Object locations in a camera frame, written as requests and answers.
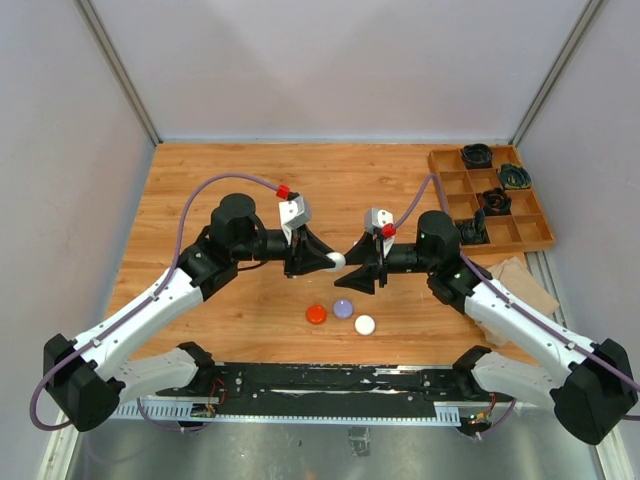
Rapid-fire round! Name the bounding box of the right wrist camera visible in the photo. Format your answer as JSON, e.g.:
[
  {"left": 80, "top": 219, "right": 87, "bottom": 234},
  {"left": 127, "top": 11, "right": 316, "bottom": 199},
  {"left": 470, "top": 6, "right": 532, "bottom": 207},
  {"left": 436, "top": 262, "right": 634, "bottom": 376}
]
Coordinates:
[{"left": 365, "top": 207, "right": 396, "bottom": 258}]

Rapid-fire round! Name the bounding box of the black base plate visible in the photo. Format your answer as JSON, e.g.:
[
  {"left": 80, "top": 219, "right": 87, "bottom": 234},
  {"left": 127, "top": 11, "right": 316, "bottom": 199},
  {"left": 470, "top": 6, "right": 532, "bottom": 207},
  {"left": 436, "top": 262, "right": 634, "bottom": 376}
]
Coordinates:
[{"left": 157, "top": 363, "right": 492, "bottom": 421}]

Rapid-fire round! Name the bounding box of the dark green rolled sock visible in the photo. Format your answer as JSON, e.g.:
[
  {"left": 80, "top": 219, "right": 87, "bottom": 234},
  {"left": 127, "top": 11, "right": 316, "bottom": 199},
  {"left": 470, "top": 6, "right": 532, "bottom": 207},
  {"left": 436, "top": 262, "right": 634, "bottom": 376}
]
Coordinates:
[{"left": 497, "top": 163, "right": 532, "bottom": 190}]

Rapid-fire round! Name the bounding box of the dark blue rolled sock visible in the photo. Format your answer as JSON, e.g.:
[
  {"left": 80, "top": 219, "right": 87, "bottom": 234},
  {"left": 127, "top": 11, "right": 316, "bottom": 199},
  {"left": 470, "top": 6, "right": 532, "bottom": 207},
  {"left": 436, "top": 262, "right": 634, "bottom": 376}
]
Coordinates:
[{"left": 455, "top": 209, "right": 489, "bottom": 245}]

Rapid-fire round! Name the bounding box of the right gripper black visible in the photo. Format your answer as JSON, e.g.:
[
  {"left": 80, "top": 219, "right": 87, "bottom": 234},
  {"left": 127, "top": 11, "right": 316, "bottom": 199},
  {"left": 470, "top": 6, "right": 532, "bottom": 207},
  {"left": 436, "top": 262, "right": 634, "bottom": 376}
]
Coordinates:
[{"left": 334, "top": 232, "right": 437, "bottom": 294}]

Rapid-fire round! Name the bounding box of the purple earbud charging case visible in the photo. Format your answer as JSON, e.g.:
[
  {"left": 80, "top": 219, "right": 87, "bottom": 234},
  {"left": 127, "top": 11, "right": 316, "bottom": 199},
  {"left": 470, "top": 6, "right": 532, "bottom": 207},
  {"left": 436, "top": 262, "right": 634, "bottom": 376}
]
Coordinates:
[{"left": 333, "top": 299, "right": 354, "bottom": 319}]

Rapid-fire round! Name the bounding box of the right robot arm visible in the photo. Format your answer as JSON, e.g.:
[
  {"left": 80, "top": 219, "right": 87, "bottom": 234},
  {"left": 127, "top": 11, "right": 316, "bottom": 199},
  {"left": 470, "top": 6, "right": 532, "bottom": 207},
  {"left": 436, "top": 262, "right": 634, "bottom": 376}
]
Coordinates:
[{"left": 334, "top": 209, "right": 639, "bottom": 445}]

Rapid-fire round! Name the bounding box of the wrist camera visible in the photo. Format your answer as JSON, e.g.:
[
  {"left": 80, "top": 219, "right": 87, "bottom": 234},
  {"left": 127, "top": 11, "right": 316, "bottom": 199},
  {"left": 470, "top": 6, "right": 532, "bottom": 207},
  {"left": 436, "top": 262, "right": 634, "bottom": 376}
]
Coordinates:
[
  {"left": 365, "top": 207, "right": 396, "bottom": 258},
  {"left": 276, "top": 184, "right": 312, "bottom": 246}
]

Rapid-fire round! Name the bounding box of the black orange rolled sock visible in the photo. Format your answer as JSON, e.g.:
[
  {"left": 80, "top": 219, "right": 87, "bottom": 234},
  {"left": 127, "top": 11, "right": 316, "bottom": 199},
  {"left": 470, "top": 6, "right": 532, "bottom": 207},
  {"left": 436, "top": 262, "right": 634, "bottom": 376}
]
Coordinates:
[{"left": 478, "top": 188, "right": 512, "bottom": 216}]

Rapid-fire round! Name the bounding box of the wooden compartment tray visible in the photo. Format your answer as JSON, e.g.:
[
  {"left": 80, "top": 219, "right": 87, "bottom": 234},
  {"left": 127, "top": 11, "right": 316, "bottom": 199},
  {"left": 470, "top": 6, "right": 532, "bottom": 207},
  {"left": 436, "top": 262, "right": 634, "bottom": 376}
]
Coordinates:
[{"left": 428, "top": 144, "right": 555, "bottom": 256}]

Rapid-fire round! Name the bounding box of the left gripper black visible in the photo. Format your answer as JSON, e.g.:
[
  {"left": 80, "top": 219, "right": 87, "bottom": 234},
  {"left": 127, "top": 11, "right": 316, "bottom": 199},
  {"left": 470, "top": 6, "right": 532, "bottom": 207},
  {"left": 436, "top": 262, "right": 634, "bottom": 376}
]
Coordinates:
[{"left": 233, "top": 224, "right": 336, "bottom": 278}]

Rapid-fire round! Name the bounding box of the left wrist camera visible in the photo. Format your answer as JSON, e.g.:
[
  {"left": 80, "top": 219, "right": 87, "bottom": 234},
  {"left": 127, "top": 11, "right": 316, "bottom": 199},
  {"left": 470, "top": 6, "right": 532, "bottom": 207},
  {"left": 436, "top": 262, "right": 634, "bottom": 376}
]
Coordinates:
[{"left": 276, "top": 184, "right": 312, "bottom": 246}]

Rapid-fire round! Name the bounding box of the orange earbud charging case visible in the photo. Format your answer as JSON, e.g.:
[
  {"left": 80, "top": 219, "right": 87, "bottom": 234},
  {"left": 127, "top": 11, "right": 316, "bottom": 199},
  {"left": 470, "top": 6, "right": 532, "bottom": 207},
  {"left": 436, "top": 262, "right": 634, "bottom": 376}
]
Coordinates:
[{"left": 305, "top": 304, "right": 327, "bottom": 325}]

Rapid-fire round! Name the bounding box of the beige cloth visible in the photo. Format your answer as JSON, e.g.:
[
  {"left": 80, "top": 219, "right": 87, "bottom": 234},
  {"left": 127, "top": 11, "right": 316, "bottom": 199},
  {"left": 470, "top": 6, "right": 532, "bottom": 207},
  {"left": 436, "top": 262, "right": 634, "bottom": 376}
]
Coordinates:
[{"left": 487, "top": 257, "right": 559, "bottom": 317}]

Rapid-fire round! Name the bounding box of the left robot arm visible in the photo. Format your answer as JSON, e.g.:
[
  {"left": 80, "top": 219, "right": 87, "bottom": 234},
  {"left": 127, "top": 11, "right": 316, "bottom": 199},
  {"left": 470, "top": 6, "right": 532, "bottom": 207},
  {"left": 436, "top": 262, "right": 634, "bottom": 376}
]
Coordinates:
[{"left": 43, "top": 193, "right": 346, "bottom": 432}]

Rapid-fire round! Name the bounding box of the white earbud charging case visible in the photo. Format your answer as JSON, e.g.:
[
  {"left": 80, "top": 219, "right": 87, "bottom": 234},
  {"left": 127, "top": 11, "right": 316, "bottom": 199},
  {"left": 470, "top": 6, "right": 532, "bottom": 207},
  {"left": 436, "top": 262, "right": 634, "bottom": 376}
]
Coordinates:
[{"left": 354, "top": 315, "right": 376, "bottom": 336}]

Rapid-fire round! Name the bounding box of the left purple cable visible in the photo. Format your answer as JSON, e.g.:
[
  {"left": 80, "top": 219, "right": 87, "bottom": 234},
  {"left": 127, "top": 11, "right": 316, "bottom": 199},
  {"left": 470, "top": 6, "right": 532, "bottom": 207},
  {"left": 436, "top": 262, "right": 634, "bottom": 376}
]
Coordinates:
[{"left": 29, "top": 172, "right": 291, "bottom": 431}]

